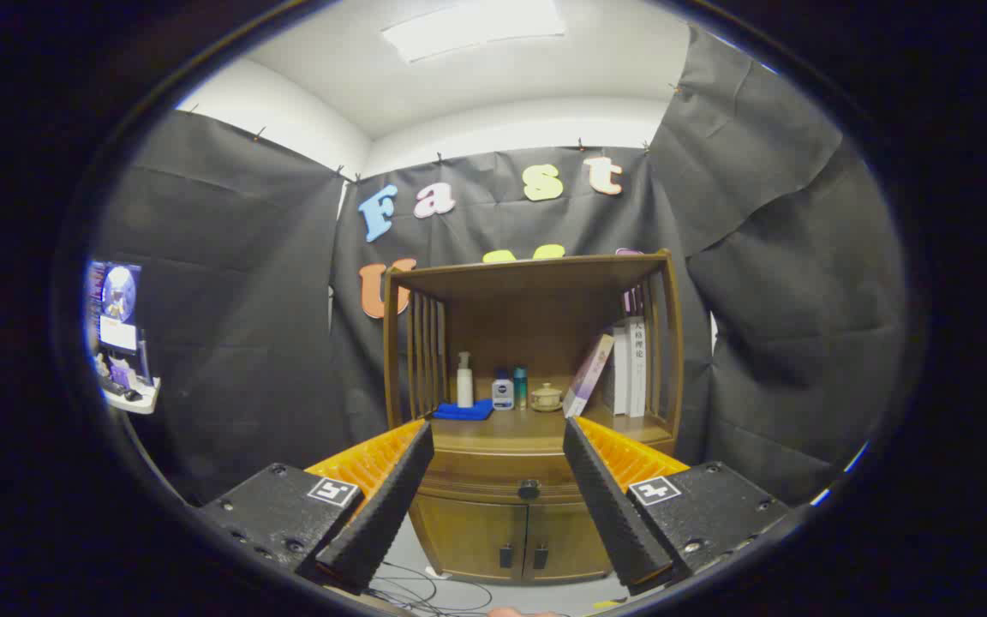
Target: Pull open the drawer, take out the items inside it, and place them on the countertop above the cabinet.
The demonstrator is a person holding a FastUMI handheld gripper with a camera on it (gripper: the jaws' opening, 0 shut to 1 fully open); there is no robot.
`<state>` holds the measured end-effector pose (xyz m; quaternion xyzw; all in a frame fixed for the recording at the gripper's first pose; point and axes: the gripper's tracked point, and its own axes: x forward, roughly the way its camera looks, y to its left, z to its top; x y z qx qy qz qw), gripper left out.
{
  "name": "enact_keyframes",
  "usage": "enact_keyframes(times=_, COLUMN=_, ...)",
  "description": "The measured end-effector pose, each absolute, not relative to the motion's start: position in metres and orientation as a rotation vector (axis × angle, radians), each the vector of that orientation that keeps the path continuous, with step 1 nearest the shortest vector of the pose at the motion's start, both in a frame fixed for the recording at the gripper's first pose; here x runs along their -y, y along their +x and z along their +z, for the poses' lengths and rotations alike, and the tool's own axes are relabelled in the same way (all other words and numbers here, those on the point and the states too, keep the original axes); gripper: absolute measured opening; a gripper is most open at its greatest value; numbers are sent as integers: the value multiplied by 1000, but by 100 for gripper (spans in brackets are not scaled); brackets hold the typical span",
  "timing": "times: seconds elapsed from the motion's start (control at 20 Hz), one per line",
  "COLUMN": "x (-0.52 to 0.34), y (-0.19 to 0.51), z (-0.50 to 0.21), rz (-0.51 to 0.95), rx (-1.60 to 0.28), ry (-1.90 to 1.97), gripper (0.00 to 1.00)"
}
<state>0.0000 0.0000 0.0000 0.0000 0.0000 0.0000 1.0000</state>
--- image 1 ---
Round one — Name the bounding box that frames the folded blue cloth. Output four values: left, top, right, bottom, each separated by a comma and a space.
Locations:
432, 399, 494, 422

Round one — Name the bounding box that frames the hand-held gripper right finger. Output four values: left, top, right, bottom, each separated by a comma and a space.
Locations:
564, 416, 790, 596

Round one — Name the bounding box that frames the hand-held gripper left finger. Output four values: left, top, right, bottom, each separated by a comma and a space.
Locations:
198, 420, 435, 595

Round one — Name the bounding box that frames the wooden cabinet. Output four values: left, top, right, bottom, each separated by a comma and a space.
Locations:
382, 250, 685, 585

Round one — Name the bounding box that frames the pink and purple book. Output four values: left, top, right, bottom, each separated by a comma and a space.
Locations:
562, 333, 615, 419

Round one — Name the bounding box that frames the plain white book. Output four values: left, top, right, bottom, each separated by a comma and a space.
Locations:
613, 324, 631, 416

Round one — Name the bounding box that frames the wooden cabinet door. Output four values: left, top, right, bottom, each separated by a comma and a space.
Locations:
410, 495, 529, 583
523, 501, 615, 580

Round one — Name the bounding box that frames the tangle of black cables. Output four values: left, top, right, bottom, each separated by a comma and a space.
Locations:
365, 561, 494, 616

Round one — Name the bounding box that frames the computer monitor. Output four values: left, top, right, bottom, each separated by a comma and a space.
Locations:
87, 261, 145, 354

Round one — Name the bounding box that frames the wooden drawer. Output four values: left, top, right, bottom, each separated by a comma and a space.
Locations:
415, 450, 587, 506

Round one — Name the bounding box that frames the wooden countertop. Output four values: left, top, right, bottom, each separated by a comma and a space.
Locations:
428, 401, 676, 455

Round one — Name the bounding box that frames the white book with printed spine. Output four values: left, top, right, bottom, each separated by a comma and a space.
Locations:
628, 317, 648, 418

